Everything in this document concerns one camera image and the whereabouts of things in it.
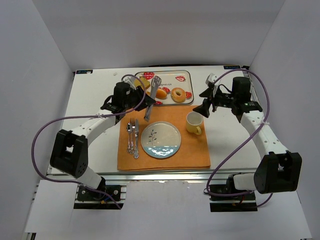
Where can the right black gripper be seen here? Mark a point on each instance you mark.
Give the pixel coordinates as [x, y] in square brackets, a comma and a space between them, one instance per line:
[211, 100]

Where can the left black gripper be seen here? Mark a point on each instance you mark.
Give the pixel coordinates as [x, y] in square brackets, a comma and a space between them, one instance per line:
[139, 97]

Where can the sugared bagel donut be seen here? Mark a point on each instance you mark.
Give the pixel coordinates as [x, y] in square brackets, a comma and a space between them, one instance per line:
[178, 95]

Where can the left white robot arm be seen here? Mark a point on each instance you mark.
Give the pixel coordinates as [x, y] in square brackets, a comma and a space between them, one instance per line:
[70, 153]

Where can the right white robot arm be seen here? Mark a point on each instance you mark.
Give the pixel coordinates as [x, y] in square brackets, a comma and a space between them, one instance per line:
[279, 169]

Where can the sliced loaf bread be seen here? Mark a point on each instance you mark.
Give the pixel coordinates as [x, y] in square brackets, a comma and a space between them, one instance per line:
[142, 82]

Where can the round orange bun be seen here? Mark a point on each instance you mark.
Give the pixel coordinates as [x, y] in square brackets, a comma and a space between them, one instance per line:
[161, 94]

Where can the yellow mug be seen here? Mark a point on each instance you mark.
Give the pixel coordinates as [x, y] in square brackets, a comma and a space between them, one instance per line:
[194, 121]

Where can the silver fork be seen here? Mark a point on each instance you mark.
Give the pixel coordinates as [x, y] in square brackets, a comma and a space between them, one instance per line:
[132, 127]

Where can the strawberry print tray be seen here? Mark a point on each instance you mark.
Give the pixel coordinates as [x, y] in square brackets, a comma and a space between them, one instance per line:
[170, 80]

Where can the silver spoon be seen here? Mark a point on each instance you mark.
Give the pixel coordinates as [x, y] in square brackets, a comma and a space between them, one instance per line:
[129, 131]

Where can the right corner label sticker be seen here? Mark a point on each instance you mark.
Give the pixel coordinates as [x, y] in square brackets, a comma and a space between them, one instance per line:
[231, 67]

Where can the corner label sticker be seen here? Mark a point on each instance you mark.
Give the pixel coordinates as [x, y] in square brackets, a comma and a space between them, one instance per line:
[84, 71]
[231, 67]

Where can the ceramic plate with plant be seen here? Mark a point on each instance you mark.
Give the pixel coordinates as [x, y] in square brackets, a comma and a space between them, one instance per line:
[161, 140]

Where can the orange cloth placemat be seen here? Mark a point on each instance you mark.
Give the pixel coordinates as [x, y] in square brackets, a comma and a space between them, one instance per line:
[193, 152]

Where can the silver table knife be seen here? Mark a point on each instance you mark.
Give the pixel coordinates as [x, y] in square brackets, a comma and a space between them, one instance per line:
[136, 133]

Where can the left corner label sticker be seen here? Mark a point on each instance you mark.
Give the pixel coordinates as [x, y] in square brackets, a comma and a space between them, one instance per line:
[84, 71]

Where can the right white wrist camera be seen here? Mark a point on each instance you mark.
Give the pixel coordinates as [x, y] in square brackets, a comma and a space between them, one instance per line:
[211, 78]

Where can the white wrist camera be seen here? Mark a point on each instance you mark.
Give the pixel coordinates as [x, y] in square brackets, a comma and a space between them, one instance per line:
[211, 78]
[129, 80]

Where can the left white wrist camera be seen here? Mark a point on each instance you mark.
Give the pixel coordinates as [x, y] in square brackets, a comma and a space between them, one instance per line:
[129, 80]

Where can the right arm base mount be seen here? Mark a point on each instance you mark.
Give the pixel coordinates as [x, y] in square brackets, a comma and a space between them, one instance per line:
[230, 204]

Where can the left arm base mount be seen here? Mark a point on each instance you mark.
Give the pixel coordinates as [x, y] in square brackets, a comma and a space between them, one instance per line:
[89, 200]

